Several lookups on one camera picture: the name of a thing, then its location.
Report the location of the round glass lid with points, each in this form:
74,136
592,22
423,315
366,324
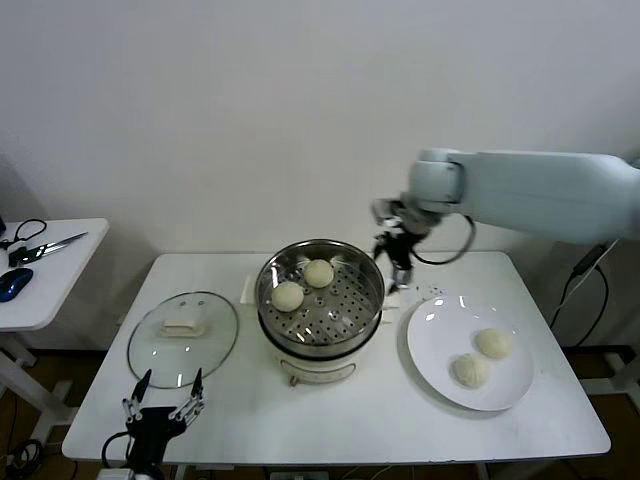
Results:
200,350

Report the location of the white round plate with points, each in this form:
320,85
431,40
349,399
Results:
440,350

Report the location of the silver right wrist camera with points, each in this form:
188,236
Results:
385,207

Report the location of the white steamed baozi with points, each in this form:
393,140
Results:
471,371
494,343
287,296
319,273

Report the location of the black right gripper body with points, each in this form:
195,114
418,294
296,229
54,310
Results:
400,252

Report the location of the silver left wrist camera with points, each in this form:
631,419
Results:
115,474

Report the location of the blue computer mouse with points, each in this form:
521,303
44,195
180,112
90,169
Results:
14,284

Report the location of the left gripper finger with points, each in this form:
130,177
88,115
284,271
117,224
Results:
136,405
192,407

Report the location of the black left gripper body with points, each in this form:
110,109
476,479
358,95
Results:
152,425

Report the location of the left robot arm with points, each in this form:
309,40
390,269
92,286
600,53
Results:
147,471

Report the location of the white side table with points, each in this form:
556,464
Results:
60,290

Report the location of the stainless steel steamer basket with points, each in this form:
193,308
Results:
350,280

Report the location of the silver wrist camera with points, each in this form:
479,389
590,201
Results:
115,474
385,207

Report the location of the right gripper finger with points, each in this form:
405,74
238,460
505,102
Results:
380,245
402,279

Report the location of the cream electric cooker base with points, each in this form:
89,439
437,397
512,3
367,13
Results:
320,367

